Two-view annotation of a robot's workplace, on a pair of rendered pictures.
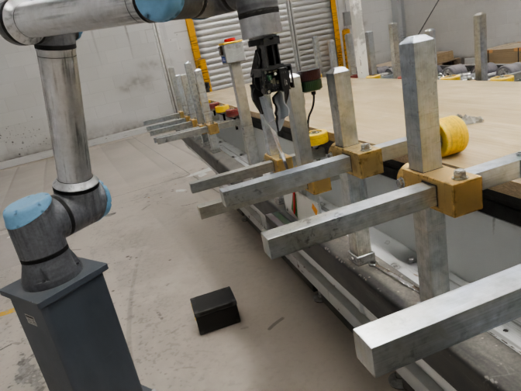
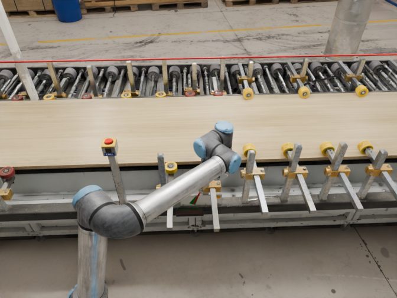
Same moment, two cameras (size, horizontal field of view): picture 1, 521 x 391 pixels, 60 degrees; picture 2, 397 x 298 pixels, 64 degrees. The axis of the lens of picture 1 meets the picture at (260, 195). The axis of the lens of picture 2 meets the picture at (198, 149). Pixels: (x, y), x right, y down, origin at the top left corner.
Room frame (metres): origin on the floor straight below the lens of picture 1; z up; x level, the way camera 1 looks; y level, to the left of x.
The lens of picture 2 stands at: (0.91, 1.12, 2.29)
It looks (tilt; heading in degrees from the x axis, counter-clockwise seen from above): 42 degrees down; 282
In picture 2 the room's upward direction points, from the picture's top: straight up
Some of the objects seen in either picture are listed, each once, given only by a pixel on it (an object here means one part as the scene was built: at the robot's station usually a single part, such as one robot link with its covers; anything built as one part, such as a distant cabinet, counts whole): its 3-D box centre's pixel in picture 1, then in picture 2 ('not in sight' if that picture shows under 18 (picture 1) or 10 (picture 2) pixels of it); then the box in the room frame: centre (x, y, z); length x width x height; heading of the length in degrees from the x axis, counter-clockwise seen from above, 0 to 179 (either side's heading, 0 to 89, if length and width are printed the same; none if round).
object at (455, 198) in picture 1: (436, 185); (294, 172); (0.64, -0.27, 0.95); 0.14 x 0.06 x 0.05; 15
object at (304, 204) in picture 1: (300, 208); (201, 200); (1.16, -0.10, 0.75); 0.26 x 0.01 x 0.10; 15
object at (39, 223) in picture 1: (36, 224); not in sight; (1.39, 0.73, 0.79); 0.17 x 0.15 x 0.18; 146
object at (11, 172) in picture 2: (235, 119); (9, 176); (2.34, 0.05, 0.85); 0.08 x 0.08 x 0.11
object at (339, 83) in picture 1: (351, 182); (247, 181); (0.90, -0.20, 0.89); 0.04 x 0.04 x 0.48; 15
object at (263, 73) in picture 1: (269, 66); not in sight; (1.04, -0.08, 1.15); 0.09 x 0.08 x 0.12; 15
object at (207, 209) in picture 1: (281, 188); (213, 198); (1.08, -0.06, 0.84); 0.43 x 0.03 x 0.04; 105
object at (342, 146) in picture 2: not in sight; (331, 173); (0.42, -0.32, 0.93); 0.04 x 0.04 x 0.48; 15
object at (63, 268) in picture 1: (48, 263); not in sight; (1.38, 0.73, 0.65); 0.19 x 0.19 x 0.10
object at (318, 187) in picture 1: (311, 177); (209, 186); (1.12, -0.14, 0.85); 0.14 x 0.06 x 0.05; 15
